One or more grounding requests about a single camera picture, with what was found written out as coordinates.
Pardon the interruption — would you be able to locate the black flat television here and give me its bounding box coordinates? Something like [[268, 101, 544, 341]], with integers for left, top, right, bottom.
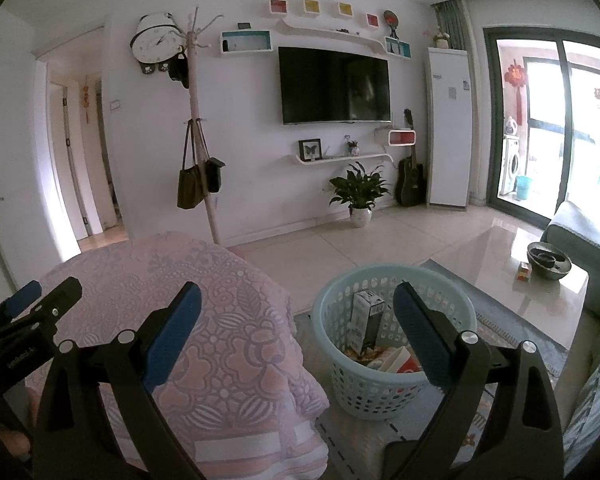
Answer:
[[278, 46, 392, 126]]

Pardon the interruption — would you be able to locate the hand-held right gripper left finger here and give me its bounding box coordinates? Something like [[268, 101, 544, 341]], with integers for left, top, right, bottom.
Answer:
[[32, 281, 211, 480]]

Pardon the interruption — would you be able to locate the white curved low shelf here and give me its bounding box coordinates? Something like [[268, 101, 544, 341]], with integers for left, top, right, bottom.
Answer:
[[281, 152, 396, 167]]

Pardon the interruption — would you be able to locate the wide blue box shelf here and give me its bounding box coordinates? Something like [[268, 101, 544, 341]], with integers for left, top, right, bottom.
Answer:
[[219, 30, 273, 57]]

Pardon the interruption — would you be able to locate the black hanging cap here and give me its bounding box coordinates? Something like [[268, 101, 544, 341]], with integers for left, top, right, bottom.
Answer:
[[167, 52, 191, 90]]

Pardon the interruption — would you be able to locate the person's left hand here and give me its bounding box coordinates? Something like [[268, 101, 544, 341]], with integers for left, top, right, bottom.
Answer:
[[0, 390, 37, 463]]

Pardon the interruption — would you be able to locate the black acoustic guitar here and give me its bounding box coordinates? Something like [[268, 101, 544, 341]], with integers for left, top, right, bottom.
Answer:
[[395, 108, 427, 207]]

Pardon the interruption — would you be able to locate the grey patterned rug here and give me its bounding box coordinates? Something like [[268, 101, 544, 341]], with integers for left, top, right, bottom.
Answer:
[[295, 259, 571, 480]]

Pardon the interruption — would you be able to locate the pink lace blanket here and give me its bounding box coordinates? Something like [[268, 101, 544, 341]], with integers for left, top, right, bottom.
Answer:
[[25, 231, 331, 480]]

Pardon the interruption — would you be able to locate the green potted plant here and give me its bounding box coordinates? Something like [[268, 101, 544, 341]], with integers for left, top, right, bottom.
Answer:
[[328, 161, 391, 229]]

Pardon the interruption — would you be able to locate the grey green curtain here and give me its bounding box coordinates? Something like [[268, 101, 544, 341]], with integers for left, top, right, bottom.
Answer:
[[431, 0, 468, 52]]

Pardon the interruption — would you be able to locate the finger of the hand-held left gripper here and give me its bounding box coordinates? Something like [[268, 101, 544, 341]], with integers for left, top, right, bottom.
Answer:
[[10, 276, 83, 346], [0, 280, 43, 332]]

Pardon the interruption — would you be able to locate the white and orange packet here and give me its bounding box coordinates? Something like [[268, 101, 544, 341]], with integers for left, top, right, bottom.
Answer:
[[380, 345, 425, 375]]

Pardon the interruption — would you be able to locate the white door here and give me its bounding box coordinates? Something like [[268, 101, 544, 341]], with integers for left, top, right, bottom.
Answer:
[[0, 40, 46, 291]]

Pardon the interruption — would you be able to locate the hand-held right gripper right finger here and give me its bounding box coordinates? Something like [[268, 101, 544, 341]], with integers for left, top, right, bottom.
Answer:
[[382, 281, 566, 480]]

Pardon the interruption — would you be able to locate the black picture frame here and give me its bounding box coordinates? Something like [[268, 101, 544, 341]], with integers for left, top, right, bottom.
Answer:
[[298, 138, 323, 162]]

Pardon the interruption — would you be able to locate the wooden coat rack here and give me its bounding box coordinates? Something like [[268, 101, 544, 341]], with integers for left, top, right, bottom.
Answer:
[[179, 5, 224, 246]]

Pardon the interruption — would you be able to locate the black hanging bag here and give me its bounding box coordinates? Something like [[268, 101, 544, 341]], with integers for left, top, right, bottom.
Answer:
[[195, 119, 227, 195]]

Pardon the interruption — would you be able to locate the grey sofa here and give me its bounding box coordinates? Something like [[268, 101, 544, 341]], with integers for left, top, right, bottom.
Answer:
[[540, 200, 600, 318]]

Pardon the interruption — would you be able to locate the brown hanging bag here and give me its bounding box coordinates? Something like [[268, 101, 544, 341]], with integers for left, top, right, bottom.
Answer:
[[176, 120, 208, 210]]

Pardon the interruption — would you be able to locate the white washing machine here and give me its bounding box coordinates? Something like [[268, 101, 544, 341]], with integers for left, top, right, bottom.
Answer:
[[500, 135, 522, 197]]

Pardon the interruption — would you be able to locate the dark metal bowl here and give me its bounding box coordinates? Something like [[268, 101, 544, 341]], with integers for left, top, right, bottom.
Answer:
[[526, 241, 572, 281]]

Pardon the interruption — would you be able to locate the small blue box shelf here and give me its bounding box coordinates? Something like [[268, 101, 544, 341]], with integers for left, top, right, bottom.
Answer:
[[384, 36, 412, 59]]

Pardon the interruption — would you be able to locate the white round wall clock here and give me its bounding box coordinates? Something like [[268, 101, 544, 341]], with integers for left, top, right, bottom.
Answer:
[[131, 12, 181, 77]]

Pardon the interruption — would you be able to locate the white and black box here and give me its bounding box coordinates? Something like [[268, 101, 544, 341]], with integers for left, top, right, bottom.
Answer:
[[349, 289, 387, 356]]

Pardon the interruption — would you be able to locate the dark framed sliding glass door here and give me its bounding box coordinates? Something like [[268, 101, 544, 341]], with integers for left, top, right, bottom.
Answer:
[[482, 25, 600, 221]]

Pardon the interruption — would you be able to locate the light blue plastic basket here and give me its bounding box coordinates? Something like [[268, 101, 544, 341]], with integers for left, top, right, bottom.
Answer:
[[311, 263, 478, 421]]

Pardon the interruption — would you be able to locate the white curved long shelf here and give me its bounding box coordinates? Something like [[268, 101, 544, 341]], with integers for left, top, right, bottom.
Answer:
[[275, 16, 387, 53]]

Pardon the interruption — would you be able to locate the red knot hanging ornament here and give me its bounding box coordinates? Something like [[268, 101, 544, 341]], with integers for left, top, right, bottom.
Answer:
[[504, 59, 528, 121]]

